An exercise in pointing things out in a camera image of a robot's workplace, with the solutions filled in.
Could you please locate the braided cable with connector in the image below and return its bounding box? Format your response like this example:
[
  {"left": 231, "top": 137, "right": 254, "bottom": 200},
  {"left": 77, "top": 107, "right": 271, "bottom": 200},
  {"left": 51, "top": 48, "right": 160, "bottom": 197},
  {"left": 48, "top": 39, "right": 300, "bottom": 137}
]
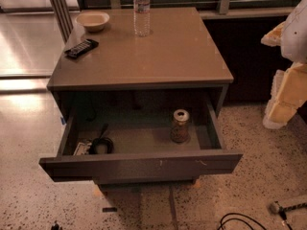
[{"left": 269, "top": 194, "right": 307, "bottom": 230}]

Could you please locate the open grey top drawer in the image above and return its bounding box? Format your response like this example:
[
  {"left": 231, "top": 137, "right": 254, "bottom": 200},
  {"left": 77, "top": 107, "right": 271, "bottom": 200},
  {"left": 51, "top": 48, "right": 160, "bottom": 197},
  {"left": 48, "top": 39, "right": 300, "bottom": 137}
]
[{"left": 39, "top": 94, "right": 243, "bottom": 185}]

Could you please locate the white ceramic bowl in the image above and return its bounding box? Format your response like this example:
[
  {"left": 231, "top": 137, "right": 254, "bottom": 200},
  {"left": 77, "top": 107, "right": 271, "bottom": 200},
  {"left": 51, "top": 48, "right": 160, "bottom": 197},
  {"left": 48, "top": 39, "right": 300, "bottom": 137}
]
[{"left": 76, "top": 11, "right": 109, "bottom": 33}]

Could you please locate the black remote control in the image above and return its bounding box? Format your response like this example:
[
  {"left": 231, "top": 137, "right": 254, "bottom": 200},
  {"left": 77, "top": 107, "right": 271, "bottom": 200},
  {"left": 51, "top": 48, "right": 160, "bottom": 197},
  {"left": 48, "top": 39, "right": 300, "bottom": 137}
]
[{"left": 64, "top": 39, "right": 99, "bottom": 58}]

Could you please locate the blue tape piece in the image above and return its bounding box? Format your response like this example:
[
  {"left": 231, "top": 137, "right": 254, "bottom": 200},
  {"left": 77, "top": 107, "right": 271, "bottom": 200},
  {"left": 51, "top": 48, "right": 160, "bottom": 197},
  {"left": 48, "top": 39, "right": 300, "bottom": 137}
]
[{"left": 60, "top": 117, "right": 66, "bottom": 125}]

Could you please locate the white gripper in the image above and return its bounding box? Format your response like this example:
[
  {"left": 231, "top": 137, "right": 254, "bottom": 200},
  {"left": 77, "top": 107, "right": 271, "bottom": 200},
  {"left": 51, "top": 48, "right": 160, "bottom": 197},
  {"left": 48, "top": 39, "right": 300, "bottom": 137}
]
[{"left": 261, "top": 0, "right": 307, "bottom": 129}]

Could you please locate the coiled black cable in drawer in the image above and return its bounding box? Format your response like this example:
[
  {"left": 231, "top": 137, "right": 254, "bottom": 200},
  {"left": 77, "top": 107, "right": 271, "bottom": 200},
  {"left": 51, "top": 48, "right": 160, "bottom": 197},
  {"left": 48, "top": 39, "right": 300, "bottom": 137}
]
[{"left": 88, "top": 123, "right": 115, "bottom": 155}]

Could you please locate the clear plastic water bottle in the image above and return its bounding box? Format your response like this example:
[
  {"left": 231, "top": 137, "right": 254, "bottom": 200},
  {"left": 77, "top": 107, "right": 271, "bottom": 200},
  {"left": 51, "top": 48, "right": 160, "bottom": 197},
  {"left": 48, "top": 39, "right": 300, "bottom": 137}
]
[{"left": 133, "top": 0, "right": 151, "bottom": 36}]

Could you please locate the white power adapter in drawer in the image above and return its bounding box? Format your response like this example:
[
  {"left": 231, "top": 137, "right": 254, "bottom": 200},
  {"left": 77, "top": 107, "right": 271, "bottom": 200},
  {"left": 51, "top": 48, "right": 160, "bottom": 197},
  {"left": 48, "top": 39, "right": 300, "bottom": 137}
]
[{"left": 74, "top": 141, "right": 92, "bottom": 155}]

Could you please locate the black cable on floor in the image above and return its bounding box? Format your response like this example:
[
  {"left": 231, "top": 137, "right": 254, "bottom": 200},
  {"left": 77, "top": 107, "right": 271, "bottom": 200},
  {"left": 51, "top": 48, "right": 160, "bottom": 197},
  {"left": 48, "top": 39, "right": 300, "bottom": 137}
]
[{"left": 217, "top": 212, "right": 268, "bottom": 230}]

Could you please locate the orange soda can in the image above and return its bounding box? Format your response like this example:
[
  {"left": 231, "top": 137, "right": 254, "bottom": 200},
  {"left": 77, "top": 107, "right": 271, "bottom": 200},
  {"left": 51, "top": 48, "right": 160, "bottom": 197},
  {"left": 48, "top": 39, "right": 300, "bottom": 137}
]
[{"left": 170, "top": 109, "right": 190, "bottom": 143}]

